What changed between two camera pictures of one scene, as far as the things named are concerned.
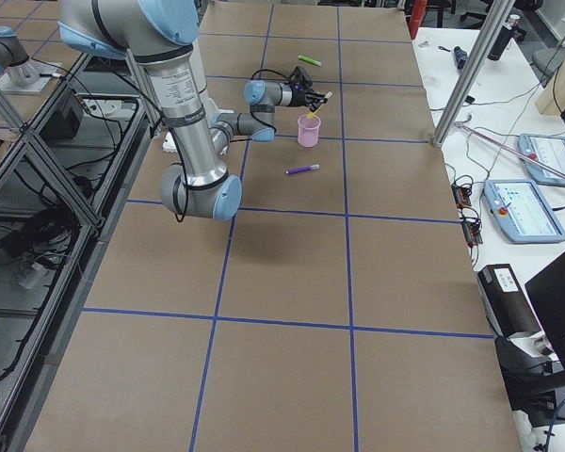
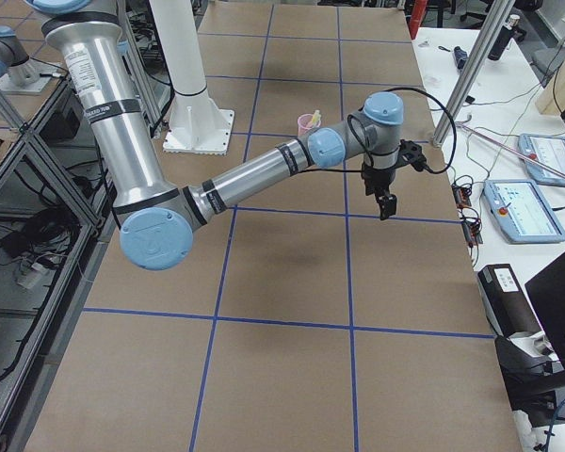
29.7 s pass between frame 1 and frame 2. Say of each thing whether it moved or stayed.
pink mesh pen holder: stayed
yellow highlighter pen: moved
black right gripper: moved
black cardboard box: stayed
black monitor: stayed
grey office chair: stayed
